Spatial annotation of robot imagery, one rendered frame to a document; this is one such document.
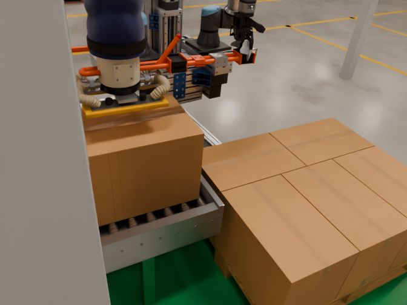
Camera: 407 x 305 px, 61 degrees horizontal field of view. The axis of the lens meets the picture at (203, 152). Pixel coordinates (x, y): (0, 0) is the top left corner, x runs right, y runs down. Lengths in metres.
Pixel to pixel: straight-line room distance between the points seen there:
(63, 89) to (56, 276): 0.20
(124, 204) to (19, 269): 1.28
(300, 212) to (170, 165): 0.71
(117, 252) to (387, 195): 1.46
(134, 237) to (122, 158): 0.35
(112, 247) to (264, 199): 0.80
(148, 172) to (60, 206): 1.24
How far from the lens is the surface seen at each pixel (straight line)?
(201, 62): 1.60
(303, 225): 1.79
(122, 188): 1.56
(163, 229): 1.60
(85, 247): 0.36
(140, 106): 1.44
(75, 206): 0.32
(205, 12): 2.26
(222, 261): 2.11
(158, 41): 2.28
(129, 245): 1.60
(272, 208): 1.82
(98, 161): 1.44
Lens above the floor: 1.78
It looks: 36 degrees down
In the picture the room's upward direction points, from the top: 5 degrees clockwise
